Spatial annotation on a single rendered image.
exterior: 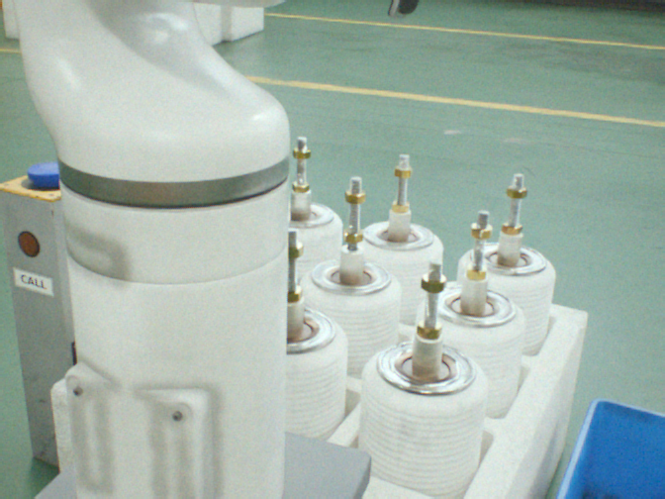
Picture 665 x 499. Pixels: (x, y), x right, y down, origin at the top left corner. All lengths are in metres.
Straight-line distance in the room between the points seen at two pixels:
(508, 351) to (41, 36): 0.50
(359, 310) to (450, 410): 0.17
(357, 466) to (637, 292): 1.04
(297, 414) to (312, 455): 0.20
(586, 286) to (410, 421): 0.86
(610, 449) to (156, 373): 0.65
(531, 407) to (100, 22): 0.53
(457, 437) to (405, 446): 0.04
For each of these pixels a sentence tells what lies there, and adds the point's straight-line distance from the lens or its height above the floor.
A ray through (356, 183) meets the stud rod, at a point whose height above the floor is 0.35.
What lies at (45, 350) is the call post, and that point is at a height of 0.15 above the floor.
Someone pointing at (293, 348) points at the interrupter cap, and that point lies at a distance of 0.64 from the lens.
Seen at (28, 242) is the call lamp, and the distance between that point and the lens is 0.83.
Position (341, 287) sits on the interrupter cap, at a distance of 0.74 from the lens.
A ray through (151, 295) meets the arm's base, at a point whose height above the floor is 0.44.
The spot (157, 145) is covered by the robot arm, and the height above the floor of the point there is 0.49.
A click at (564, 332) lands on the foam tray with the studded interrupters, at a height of 0.18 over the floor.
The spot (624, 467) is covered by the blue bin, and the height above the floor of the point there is 0.05.
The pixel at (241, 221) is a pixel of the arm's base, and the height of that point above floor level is 0.46.
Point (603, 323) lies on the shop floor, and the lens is 1.31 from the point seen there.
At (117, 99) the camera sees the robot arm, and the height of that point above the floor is 0.51.
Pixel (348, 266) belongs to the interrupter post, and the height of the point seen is 0.27.
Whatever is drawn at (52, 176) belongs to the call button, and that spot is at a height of 0.33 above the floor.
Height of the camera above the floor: 0.57
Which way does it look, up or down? 23 degrees down
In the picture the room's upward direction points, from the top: 2 degrees clockwise
